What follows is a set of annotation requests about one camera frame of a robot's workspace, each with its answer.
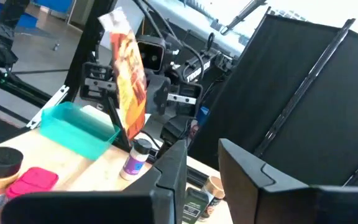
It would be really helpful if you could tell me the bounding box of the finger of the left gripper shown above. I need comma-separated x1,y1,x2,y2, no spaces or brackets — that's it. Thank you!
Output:
147,76,171,116
104,96,133,153

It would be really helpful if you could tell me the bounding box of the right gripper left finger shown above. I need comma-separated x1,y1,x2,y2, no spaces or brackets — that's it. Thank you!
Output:
0,139,188,224

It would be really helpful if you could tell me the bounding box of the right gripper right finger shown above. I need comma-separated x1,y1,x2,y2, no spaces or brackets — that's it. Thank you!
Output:
218,138,358,224

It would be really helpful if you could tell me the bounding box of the orange spice pouch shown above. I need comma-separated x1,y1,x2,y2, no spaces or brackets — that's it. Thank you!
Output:
97,6,149,141

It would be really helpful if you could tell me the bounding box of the purple-labelled spice jar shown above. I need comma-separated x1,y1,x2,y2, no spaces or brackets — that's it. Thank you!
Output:
119,138,154,182

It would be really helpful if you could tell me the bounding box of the teal green plastic bin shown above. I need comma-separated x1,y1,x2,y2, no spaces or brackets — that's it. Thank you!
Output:
39,101,121,161

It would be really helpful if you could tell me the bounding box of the small white blue device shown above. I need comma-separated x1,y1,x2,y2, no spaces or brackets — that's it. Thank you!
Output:
188,106,210,139

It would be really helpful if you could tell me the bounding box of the red smoked paprika tin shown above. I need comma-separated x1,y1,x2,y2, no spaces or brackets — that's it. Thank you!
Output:
5,166,60,200

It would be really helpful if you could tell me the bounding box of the black pepper tin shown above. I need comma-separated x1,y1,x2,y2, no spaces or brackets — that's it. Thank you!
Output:
181,186,210,224

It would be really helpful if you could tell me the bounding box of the blue panel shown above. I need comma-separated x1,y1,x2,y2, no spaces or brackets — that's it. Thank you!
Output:
0,0,74,29

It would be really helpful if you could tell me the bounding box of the black stand with green light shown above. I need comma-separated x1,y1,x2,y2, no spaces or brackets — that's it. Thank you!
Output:
0,0,30,82

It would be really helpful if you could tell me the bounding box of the black partition screen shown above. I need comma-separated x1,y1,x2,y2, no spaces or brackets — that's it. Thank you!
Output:
187,14,358,187

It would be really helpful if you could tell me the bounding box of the black boom rod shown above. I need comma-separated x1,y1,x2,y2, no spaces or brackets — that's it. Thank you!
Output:
219,0,267,35

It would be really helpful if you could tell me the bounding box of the black support pole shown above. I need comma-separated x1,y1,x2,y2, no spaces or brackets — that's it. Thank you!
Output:
252,17,357,156

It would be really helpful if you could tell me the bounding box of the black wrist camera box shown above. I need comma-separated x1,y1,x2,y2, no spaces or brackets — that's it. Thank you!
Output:
136,34,167,75

